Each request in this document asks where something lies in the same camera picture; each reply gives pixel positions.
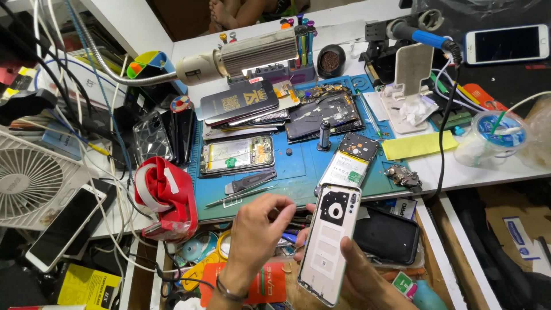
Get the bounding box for person's left hand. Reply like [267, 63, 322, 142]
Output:
[219, 193, 298, 297]

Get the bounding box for person's right hand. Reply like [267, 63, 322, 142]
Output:
[294, 202, 416, 310]

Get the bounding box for white phone back cover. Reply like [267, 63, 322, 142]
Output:
[297, 183, 362, 308]

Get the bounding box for metal tweezers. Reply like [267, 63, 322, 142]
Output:
[205, 183, 280, 208]

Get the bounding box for blue repair mat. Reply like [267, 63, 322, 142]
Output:
[188, 74, 415, 223]

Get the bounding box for yellow tape roll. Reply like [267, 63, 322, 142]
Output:
[216, 230, 233, 260]

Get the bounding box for opened phone with white battery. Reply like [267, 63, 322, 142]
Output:
[199, 135, 276, 177]

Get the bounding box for orange screen protector packet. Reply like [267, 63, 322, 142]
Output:
[199, 261, 288, 307]

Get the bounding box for black precision screwdriver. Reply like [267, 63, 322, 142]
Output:
[317, 119, 332, 152]

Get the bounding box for stack of phone screens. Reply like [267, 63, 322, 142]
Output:
[202, 81, 302, 141]

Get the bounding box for yellow plastic opener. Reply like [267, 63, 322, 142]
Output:
[180, 253, 221, 292]

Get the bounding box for disassembled black phone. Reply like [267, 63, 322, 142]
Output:
[284, 91, 366, 144]

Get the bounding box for red tape dispenser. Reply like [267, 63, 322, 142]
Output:
[134, 156, 199, 242]

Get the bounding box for black pouch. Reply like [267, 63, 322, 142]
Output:
[352, 205, 421, 266]

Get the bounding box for black phone case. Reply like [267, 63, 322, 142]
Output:
[161, 107, 197, 167]

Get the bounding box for white printed box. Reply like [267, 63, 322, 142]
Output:
[384, 197, 418, 221]

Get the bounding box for small metal phone part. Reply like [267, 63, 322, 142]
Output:
[384, 164, 424, 193]

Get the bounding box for green clear syringe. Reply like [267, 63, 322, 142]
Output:
[355, 88, 384, 140]

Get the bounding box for grey screwdriver rack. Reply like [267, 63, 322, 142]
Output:
[227, 60, 318, 87]

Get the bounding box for green and white packet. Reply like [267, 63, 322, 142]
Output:
[391, 271, 419, 301]

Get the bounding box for round colourful tape roll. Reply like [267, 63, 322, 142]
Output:
[170, 95, 193, 114]

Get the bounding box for clear phone case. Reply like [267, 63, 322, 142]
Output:
[132, 111, 173, 162]

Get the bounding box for yellow cloth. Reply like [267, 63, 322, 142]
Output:
[382, 130, 460, 162]

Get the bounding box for black solder tip cleaner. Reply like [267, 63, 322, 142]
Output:
[317, 44, 347, 80]

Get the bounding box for gooseneck desk lamp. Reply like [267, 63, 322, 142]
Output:
[65, 0, 299, 87]

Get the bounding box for crumpled white tissue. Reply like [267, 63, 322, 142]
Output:
[398, 96, 428, 127]

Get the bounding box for teal bottle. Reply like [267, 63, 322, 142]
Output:
[411, 279, 449, 310]

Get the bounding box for set of colourful screwdrivers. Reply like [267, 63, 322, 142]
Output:
[219, 13, 318, 71]

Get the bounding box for black soldering iron stand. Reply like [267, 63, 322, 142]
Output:
[359, 9, 445, 88]

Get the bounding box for white phone stand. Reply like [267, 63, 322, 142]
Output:
[381, 42, 436, 135]

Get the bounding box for yellow and black box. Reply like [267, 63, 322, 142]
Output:
[57, 263, 122, 310]

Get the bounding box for cardboard box with blue label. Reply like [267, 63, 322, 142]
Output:
[477, 184, 551, 277]

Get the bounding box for white smartphone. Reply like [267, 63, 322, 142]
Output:
[25, 184, 108, 273]

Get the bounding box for clear plastic cup with lid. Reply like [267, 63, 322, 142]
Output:
[454, 110, 531, 168]

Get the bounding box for green straw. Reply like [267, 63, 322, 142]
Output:
[490, 111, 507, 134]

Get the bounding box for white desk fan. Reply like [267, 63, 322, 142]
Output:
[0, 129, 94, 230]

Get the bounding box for white phone in blue case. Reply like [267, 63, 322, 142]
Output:
[463, 24, 551, 66]

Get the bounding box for black handled pry tool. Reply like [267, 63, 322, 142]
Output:
[223, 169, 279, 195]

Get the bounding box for opened phone with camera plate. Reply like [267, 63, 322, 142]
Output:
[314, 132, 381, 198]

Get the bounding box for dark wrist bracelet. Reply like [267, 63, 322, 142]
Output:
[215, 276, 250, 302]

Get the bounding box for bundle of cables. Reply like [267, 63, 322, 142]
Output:
[0, 0, 181, 287]

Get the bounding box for black soldering iron cable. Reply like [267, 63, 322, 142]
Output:
[424, 52, 464, 201]

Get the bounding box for blue handled soldering iron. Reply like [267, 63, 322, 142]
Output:
[386, 19, 464, 65]

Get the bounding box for white cable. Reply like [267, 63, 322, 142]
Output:
[498, 90, 551, 135]

